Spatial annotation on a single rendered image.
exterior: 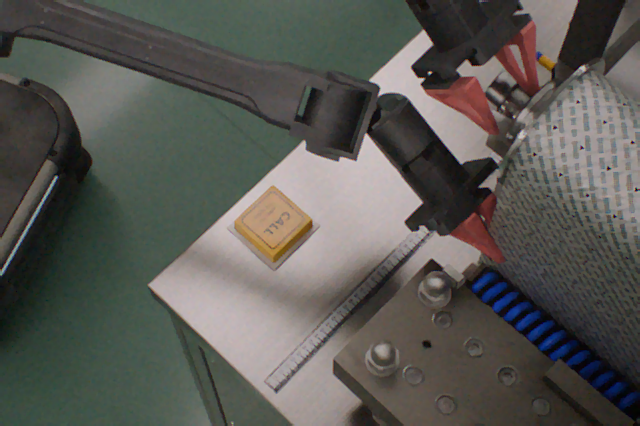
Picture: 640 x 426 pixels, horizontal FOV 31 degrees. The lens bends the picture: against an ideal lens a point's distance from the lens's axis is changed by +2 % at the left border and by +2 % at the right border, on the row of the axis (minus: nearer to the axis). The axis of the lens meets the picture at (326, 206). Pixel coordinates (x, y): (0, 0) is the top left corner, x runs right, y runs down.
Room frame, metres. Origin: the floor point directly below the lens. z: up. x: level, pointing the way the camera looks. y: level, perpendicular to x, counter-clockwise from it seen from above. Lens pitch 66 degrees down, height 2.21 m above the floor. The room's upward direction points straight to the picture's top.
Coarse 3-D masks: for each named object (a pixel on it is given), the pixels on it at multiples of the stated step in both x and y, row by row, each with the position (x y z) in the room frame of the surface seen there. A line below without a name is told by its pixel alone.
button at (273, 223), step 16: (272, 192) 0.59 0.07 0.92; (256, 208) 0.57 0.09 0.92; (272, 208) 0.57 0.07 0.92; (288, 208) 0.57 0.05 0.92; (240, 224) 0.55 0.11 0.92; (256, 224) 0.55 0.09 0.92; (272, 224) 0.55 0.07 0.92; (288, 224) 0.55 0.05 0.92; (304, 224) 0.55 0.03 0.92; (256, 240) 0.53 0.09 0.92; (272, 240) 0.53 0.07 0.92; (288, 240) 0.53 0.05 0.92; (272, 256) 0.51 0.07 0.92
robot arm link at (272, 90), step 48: (0, 0) 0.65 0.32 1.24; (48, 0) 0.66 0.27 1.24; (0, 48) 0.62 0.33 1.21; (96, 48) 0.62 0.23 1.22; (144, 48) 0.61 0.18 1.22; (192, 48) 0.62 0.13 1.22; (240, 96) 0.58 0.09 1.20; (288, 96) 0.57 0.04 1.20; (336, 96) 0.57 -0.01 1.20; (336, 144) 0.53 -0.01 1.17
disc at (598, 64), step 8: (592, 64) 0.54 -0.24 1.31; (600, 64) 0.55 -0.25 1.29; (576, 72) 0.53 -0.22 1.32; (584, 72) 0.53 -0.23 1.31; (600, 72) 0.56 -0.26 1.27; (568, 80) 0.52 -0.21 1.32; (576, 80) 0.52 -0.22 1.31; (560, 88) 0.51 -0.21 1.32; (568, 88) 0.51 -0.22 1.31; (552, 96) 0.50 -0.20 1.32; (544, 104) 0.50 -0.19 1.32; (552, 104) 0.50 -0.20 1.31; (536, 112) 0.49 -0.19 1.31; (544, 112) 0.49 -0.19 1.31; (536, 120) 0.48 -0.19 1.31; (528, 128) 0.48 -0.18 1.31; (520, 136) 0.47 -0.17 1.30; (512, 144) 0.47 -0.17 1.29; (520, 144) 0.47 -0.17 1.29; (512, 152) 0.47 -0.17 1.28; (504, 160) 0.46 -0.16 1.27; (504, 168) 0.46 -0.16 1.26; (504, 176) 0.46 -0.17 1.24
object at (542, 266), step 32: (512, 224) 0.45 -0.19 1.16; (480, 256) 0.47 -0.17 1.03; (512, 256) 0.44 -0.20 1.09; (544, 256) 0.42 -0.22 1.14; (576, 256) 0.40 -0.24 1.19; (512, 288) 0.43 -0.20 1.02; (544, 288) 0.41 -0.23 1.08; (576, 288) 0.39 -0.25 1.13; (608, 288) 0.37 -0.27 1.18; (576, 320) 0.38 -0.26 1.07; (608, 320) 0.36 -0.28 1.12; (608, 352) 0.35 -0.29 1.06
